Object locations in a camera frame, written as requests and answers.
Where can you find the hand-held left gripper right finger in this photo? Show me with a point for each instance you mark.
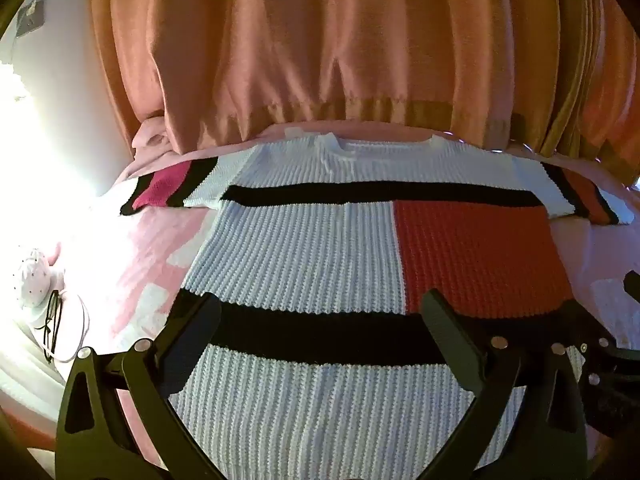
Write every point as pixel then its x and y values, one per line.
pixel 447 332

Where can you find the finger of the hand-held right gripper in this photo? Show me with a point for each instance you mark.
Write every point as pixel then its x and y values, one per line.
pixel 633 287
pixel 607 360

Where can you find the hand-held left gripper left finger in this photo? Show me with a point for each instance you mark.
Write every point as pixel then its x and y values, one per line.
pixel 192 332

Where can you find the white colour-block knit sweater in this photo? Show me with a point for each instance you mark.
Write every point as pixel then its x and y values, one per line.
pixel 300 240

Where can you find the pink blanket with white bows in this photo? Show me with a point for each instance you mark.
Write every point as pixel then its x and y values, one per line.
pixel 150 240

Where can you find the black-rimmed eyeglasses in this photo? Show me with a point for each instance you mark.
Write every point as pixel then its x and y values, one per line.
pixel 47 330

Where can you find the white bed sheet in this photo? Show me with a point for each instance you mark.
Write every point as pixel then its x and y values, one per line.
pixel 25 360

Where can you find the white spotted plush toy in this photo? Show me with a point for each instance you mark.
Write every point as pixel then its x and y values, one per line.
pixel 32 275

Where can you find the orange curtain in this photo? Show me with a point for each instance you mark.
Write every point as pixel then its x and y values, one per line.
pixel 300 35

